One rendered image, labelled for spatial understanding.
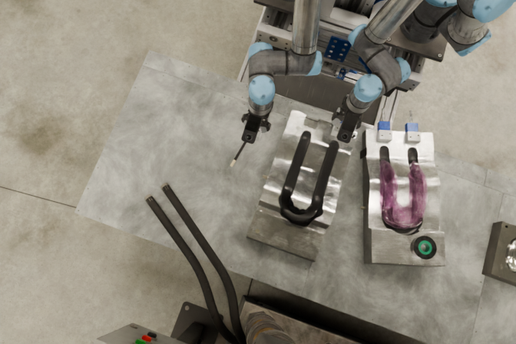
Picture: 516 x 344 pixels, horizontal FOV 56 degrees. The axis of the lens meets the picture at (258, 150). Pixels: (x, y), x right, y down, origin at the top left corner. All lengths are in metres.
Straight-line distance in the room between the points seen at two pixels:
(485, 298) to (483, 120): 1.35
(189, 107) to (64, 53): 1.29
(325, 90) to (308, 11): 1.28
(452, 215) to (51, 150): 2.04
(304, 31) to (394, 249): 0.82
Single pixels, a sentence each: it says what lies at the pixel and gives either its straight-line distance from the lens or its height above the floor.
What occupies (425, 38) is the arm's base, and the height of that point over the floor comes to 1.07.
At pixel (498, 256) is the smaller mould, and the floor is 0.87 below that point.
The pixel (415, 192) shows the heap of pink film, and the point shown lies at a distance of 1.82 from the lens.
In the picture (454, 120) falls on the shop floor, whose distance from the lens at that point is 3.02.
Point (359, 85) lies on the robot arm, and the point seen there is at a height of 1.28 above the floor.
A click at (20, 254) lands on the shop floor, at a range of 2.83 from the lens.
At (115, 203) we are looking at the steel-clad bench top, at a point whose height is 0.80.
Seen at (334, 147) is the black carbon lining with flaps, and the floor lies 0.88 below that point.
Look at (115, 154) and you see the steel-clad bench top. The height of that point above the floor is 0.80.
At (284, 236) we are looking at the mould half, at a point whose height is 0.86.
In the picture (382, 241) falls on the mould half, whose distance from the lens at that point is 1.77.
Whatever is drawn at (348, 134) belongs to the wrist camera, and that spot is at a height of 1.07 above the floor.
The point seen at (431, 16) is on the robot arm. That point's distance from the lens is 1.75.
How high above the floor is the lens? 2.60
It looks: 75 degrees down
